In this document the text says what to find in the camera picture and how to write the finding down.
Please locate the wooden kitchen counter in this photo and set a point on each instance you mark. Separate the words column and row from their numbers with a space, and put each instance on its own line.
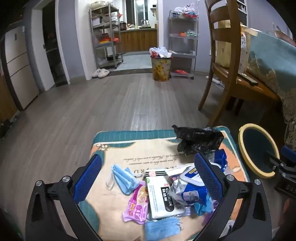
column 138, row 40

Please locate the small blue packet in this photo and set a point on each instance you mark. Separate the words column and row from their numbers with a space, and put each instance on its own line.
column 220, row 158

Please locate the pile of plastic bags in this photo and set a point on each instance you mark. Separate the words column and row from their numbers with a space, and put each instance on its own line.
column 160, row 52

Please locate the white printed bag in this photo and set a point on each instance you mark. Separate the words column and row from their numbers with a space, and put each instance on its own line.
column 245, row 53

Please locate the yellow-rimmed dark waste bin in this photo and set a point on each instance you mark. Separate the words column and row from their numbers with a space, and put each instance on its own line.
column 256, row 148

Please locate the white refrigerator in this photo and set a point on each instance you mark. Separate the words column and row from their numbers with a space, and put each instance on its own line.
column 18, row 69

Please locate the printed mat with teal border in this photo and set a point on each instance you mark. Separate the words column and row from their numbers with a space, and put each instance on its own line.
column 138, row 148

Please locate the teal embroidered tablecloth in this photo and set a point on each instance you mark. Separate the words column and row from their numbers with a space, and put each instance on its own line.
column 272, row 60

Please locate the pink snack wrapper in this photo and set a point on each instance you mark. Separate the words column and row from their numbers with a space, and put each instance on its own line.
column 136, row 206

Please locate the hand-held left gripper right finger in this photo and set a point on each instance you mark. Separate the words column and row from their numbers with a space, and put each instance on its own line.
column 207, row 178

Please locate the clear plastic bag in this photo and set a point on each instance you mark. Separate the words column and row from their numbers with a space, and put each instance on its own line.
column 188, row 9

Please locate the cardboard box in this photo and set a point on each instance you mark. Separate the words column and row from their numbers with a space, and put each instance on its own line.
column 223, row 51

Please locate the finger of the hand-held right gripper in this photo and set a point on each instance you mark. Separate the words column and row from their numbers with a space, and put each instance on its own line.
column 289, row 154
column 274, row 160

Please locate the metal shelf rack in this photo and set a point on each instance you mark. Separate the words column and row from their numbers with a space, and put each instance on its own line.
column 105, row 45

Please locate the white power strip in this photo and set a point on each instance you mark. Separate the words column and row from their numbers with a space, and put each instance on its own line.
column 216, row 81

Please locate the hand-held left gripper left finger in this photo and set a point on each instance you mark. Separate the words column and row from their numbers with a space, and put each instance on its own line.
column 87, row 179

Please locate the wooden chair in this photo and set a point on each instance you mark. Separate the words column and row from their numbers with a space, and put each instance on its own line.
column 242, row 89

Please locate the grey plastic shelf rack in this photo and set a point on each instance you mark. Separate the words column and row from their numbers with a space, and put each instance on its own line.
column 182, row 55

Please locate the white medicine box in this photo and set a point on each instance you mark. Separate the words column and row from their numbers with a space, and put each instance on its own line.
column 159, row 197

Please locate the floral patterned waste bin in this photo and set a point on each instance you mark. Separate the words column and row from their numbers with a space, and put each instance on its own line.
column 160, row 69

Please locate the white slipper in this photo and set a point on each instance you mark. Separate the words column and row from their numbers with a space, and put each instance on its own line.
column 104, row 73
column 96, row 73

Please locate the blue face mask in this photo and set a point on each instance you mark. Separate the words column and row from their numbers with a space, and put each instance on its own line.
column 124, row 182
column 161, row 229

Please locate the crumpled silver blue snack bag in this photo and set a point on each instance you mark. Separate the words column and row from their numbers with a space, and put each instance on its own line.
column 187, row 192

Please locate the black remote control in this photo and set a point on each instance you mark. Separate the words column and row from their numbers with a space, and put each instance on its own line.
column 248, row 79

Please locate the black plastic bag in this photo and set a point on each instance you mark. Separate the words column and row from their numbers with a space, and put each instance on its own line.
column 198, row 139

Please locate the white wet wipes pack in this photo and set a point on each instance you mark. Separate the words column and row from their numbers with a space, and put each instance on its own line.
column 189, row 171

